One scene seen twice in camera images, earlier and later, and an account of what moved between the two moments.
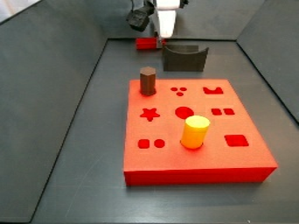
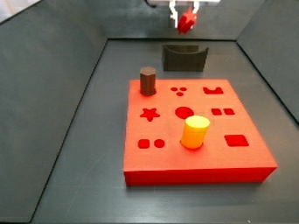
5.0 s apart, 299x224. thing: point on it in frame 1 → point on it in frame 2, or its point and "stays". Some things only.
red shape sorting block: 189,135 stays
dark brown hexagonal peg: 147,80 stays
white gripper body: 167,8 → 195,2
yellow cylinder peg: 196,125 stays
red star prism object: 148,43 → 187,19
